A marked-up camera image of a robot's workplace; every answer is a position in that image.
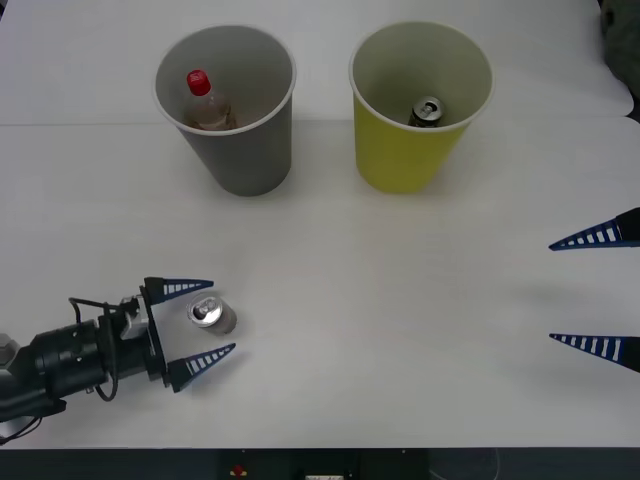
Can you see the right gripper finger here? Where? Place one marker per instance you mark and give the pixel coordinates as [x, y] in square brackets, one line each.
[630, 350]
[627, 230]

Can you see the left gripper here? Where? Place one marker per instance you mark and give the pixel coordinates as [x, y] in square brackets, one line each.
[137, 357]

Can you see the silver drink can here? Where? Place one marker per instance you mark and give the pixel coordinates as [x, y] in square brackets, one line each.
[210, 312]

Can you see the red button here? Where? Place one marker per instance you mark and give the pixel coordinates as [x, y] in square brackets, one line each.
[238, 470]

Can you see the black robot torso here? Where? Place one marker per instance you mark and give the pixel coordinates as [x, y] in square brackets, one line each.
[280, 462]

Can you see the grey plastic waste bin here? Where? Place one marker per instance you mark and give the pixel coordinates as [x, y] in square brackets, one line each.
[250, 160]

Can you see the clear bottle with red cap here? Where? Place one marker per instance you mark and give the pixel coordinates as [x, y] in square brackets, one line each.
[210, 107]

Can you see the dark drink can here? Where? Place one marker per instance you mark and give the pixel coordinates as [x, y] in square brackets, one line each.
[427, 112]

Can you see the yellow-green plastic waste bin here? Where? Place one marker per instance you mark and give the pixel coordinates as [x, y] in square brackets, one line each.
[395, 155]

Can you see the pale grey left wrist camera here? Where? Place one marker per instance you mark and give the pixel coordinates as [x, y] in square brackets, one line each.
[134, 320]

